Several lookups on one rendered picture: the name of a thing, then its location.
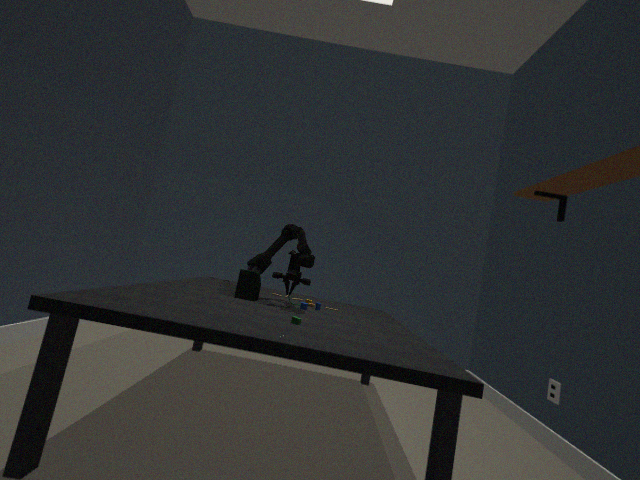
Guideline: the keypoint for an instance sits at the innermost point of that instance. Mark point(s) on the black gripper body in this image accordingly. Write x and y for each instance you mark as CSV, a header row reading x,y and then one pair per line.
x,y
293,267

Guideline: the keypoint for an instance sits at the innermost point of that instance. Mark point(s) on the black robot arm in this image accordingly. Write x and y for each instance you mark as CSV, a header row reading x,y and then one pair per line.
x,y
262,261

